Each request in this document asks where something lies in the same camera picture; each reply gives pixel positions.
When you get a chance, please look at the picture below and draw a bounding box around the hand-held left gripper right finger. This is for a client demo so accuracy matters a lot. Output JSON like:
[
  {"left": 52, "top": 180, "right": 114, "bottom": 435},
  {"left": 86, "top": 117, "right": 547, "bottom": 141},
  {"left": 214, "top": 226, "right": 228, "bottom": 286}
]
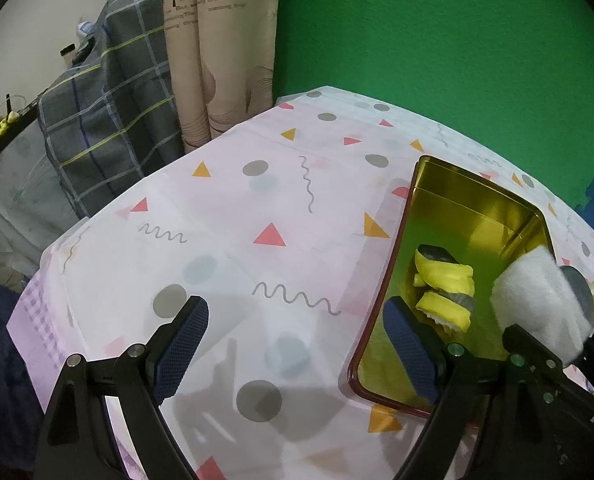
[{"left": 383, "top": 297, "right": 578, "bottom": 480}]

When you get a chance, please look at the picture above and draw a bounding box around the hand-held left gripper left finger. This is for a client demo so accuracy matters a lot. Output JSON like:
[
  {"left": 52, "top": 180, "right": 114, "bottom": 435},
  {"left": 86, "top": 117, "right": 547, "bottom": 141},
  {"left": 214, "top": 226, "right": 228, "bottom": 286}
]
[{"left": 36, "top": 296, "right": 210, "bottom": 480}]

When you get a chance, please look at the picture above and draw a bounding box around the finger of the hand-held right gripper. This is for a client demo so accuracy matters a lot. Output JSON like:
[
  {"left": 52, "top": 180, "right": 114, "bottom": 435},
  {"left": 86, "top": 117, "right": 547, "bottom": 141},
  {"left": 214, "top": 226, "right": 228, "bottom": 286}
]
[
  {"left": 560, "top": 265, "right": 594, "bottom": 333},
  {"left": 502, "top": 324, "right": 594, "bottom": 406}
]

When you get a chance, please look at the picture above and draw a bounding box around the white fluffy cloth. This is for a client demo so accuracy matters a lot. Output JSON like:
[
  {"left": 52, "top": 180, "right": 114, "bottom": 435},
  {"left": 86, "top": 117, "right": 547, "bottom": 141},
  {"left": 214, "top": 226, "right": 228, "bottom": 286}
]
[{"left": 491, "top": 247, "right": 594, "bottom": 361}]

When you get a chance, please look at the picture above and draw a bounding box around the gold tin box red rim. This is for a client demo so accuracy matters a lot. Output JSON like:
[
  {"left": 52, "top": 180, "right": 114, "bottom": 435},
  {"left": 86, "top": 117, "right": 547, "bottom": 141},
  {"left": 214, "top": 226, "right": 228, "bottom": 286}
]
[{"left": 346, "top": 155, "right": 558, "bottom": 428}]

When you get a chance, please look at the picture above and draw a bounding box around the yellow soft sushi toy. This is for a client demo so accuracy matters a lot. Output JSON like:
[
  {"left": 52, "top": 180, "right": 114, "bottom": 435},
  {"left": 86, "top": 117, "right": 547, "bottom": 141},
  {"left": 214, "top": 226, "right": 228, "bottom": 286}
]
[
  {"left": 413, "top": 244, "right": 476, "bottom": 297},
  {"left": 416, "top": 291, "right": 473, "bottom": 333}
]

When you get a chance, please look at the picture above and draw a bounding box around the pink patterned tablecloth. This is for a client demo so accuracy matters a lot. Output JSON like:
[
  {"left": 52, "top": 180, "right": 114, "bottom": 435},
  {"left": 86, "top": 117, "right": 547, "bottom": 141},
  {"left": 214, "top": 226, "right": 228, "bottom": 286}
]
[{"left": 7, "top": 85, "right": 594, "bottom": 480}]

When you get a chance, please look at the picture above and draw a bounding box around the dark blue cloth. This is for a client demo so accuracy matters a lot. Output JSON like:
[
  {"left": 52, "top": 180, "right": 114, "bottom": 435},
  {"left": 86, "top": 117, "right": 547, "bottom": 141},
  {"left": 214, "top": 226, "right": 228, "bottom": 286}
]
[{"left": 0, "top": 267, "right": 45, "bottom": 480}]

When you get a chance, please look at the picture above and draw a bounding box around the grey plaid cloth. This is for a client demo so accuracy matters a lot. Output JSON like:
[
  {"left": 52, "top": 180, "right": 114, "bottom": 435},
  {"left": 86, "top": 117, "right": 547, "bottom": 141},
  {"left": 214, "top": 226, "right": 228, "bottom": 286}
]
[{"left": 38, "top": 0, "right": 183, "bottom": 218}]

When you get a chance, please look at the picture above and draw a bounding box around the beige printed curtain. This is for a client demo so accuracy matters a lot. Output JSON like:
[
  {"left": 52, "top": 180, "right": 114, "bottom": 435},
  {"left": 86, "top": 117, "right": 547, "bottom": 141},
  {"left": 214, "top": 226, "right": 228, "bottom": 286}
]
[{"left": 162, "top": 0, "right": 282, "bottom": 153}]

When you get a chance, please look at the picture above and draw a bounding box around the green foam mat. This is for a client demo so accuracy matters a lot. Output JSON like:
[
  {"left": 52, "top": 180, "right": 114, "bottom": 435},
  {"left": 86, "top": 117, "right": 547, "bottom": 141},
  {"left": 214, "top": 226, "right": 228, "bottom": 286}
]
[{"left": 272, "top": 0, "right": 594, "bottom": 211}]

